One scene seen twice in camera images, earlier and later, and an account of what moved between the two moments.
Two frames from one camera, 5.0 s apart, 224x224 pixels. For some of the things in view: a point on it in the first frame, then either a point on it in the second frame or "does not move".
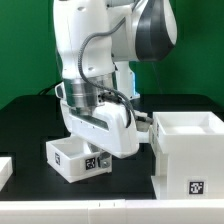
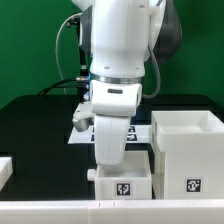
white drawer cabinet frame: [189, 155] does not move
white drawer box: [74, 159] -> [130, 180]
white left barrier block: [6, 170] does not move
